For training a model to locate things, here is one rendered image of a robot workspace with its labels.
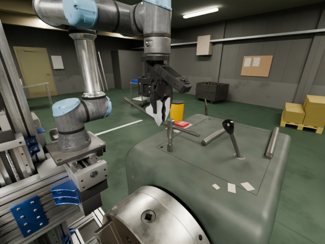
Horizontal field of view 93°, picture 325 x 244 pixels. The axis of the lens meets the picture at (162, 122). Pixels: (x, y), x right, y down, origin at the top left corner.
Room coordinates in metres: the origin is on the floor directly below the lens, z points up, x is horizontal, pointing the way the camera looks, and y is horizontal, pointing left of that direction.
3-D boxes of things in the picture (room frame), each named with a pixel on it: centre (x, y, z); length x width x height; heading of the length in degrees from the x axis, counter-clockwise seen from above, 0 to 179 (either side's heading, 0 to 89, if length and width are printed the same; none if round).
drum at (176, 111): (3.90, -0.38, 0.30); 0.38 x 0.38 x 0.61
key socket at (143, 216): (0.24, 0.03, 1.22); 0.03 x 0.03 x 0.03
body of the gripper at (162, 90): (0.49, 0.02, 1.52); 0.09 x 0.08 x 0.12; 50
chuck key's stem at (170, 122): (0.45, -0.03, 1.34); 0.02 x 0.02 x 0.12
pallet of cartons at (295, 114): (3.92, -3.74, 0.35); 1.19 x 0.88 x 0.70; 137
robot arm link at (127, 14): (0.54, 0.10, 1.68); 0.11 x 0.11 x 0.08; 48
